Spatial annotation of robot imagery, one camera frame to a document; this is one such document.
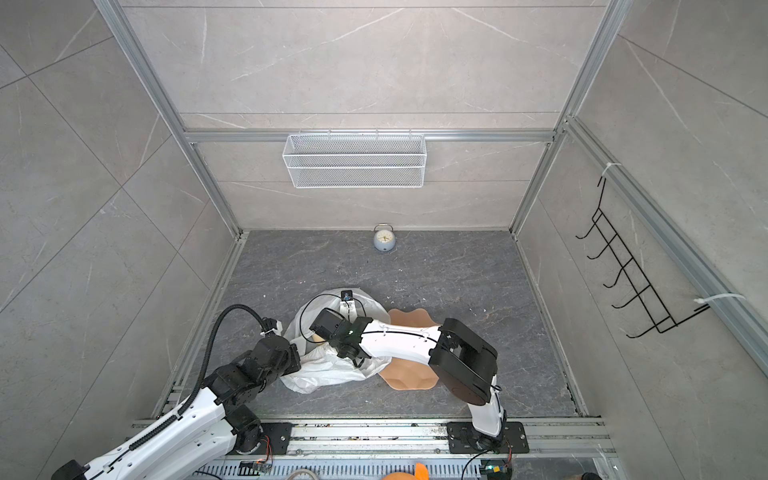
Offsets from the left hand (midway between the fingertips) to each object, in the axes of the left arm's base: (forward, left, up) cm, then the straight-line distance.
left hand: (298, 345), depth 82 cm
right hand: (+6, -13, -1) cm, 14 cm away
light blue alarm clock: (+43, -25, -3) cm, 50 cm away
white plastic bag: (-8, -8, +7) cm, 13 cm away
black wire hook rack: (-2, -81, +27) cm, 85 cm away
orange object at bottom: (-30, -32, -2) cm, 44 cm away
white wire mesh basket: (+56, -15, +23) cm, 62 cm away
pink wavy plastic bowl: (-7, -29, -6) cm, 31 cm away
